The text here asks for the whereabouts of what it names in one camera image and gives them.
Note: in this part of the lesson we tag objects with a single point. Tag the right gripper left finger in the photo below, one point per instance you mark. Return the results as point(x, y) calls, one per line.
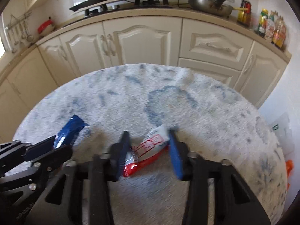
point(61, 201)

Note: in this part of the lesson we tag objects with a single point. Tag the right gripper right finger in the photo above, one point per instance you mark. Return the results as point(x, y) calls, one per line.
point(217, 192)

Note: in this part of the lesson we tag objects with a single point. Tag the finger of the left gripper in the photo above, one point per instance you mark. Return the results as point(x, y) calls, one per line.
point(39, 149)
point(50, 162)

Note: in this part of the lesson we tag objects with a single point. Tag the blue snack wrapper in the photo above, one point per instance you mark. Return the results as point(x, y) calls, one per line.
point(70, 132)

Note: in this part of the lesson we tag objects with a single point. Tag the red white snack wrapper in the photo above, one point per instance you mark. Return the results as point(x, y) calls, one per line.
point(147, 151)

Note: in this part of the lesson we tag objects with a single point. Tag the cream lower kitchen cabinets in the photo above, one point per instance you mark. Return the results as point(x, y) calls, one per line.
point(215, 47)

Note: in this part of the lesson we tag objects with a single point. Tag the white rice sack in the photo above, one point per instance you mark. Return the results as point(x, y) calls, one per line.
point(282, 129)

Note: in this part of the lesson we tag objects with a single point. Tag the red lidded container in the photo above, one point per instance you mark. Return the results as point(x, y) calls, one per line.
point(46, 27)

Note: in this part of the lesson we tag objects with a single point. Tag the hanging utensil rack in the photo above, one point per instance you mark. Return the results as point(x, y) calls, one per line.
point(18, 34)

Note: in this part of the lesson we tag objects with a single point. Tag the black gas stove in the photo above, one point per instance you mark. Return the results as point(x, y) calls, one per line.
point(96, 7)

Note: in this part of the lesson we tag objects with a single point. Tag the yellow cap oil bottle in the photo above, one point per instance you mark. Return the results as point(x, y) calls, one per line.
point(261, 28)

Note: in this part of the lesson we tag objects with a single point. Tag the cluster of condiment bottles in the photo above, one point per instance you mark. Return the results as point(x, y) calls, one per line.
point(276, 30)

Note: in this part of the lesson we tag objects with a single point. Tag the dark soy sauce bottle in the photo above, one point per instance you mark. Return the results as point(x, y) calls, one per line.
point(244, 17)

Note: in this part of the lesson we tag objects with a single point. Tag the steel wok with handle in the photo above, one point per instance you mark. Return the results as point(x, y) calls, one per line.
point(214, 7)

